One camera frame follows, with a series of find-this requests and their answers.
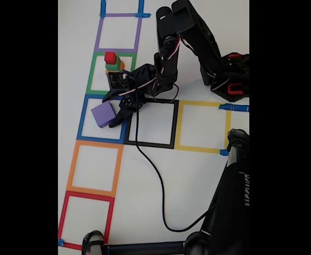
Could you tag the large purple cube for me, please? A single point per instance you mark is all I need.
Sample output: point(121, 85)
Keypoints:
point(102, 114)

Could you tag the orange cube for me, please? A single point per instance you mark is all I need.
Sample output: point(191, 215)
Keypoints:
point(121, 66)

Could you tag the green cube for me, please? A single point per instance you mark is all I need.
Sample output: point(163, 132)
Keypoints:
point(112, 67)

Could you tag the small red cube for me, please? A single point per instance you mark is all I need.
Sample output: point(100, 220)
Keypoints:
point(110, 57)

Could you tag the blue tape strip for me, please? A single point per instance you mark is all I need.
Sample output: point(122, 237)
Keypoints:
point(237, 108)
point(223, 152)
point(102, 6)
point(60, 242)
point(141, 8)

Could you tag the red table clamp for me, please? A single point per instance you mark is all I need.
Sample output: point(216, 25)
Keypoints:
point(235, 91)

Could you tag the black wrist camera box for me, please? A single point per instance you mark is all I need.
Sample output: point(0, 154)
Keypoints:
point(118, 80)

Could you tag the green square frame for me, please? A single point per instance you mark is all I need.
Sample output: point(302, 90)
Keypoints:
point(89, 77)

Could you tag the blue square frame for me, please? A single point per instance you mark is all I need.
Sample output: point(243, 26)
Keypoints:
point(99, 139)

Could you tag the black square frame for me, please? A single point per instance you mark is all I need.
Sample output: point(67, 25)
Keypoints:
point(155, 145)

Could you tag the purple square frame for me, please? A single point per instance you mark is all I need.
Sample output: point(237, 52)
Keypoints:
point(97, 40)

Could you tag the orange square frame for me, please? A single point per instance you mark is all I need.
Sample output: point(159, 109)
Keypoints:
point(71, 170)

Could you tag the yellow square frame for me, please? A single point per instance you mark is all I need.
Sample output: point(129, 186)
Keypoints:
point(197, 149)

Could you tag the red square frame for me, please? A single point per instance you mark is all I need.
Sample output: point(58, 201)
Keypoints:
point(62, 217)

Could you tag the black camera tripod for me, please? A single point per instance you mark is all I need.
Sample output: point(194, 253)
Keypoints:
point(224, 212)

